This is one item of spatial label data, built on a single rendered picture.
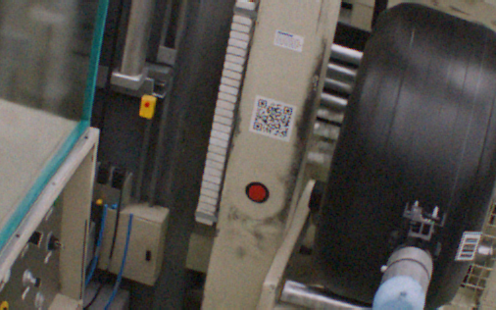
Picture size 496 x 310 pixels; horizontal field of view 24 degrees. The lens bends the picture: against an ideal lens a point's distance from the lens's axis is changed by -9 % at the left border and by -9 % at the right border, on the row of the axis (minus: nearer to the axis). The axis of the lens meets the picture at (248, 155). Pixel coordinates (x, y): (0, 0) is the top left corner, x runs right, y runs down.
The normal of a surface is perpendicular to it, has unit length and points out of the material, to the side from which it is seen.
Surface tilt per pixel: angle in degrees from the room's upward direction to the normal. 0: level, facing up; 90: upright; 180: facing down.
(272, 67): 90
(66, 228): 90
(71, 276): 90
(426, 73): 30
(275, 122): 90
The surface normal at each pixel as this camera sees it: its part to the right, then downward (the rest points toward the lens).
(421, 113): -0.06, -0.26
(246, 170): -0.25, 0.47
